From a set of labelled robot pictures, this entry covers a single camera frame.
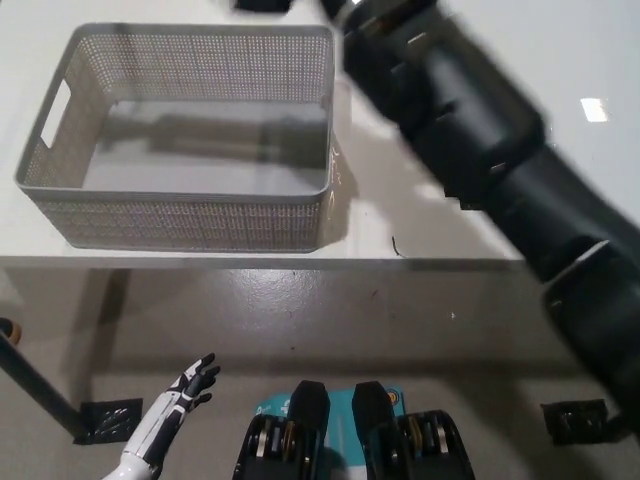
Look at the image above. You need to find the black robot torso with teal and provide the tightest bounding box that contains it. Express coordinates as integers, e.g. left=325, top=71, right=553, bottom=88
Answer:
left=231, top=380, right=474, bottom=480

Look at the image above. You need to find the black metal table leg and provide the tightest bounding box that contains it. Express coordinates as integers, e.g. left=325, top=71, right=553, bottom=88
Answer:
left=0, top=329, right=85, bottom=443
left=604, top=411, right=633, bottom=444

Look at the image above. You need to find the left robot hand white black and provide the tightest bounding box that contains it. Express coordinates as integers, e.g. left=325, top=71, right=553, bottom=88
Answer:
left=124, top=352, right=222, bottom=469

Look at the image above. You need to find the grey perforated plastic basket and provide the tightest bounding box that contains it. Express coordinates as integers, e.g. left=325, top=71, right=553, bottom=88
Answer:
left=13, top=23, right=352, bottom=253

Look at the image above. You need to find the brown wooden furniture foot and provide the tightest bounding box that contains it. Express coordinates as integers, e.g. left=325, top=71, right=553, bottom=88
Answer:
left=0, top=316, right=23, bottom=347

